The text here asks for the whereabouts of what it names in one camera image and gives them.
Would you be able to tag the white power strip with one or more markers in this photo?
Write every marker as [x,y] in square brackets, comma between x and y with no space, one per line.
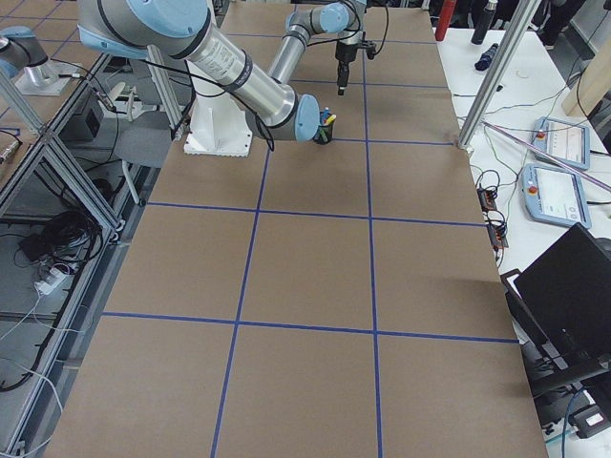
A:
[53,279]

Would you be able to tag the lower teach pendant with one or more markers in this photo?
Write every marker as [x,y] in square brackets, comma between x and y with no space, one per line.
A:
[554,196]

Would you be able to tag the teach pendant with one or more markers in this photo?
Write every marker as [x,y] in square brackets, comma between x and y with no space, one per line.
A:
[554,196]
[566,141]

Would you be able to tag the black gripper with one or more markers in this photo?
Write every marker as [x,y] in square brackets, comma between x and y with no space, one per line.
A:
[344,53]

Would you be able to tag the black mesh pen cup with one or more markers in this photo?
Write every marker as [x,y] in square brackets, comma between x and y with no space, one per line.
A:
[328,129]

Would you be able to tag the grey chair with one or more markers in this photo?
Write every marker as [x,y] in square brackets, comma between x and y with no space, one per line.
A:
[143,146]

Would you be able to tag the brown table mat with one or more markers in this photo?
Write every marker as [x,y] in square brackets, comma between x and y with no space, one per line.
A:
[314,301]

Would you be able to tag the upper teach pendant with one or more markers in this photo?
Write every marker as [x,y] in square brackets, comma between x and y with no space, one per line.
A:
[566,141]

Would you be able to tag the red bottle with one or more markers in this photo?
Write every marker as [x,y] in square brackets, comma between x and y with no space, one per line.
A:
[444,19]

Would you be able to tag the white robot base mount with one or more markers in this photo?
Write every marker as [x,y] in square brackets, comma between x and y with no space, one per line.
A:
[218,126]

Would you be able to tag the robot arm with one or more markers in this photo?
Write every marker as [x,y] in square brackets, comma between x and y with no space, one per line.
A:
[185,30]
[339,22]

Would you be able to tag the black laptop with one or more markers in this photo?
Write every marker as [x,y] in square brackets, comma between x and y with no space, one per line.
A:
[565,305]

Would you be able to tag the aluminium frame post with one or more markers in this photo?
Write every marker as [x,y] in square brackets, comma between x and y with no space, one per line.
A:
[522,17]

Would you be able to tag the black bottle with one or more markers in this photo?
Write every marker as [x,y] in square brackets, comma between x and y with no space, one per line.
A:
[484,22]

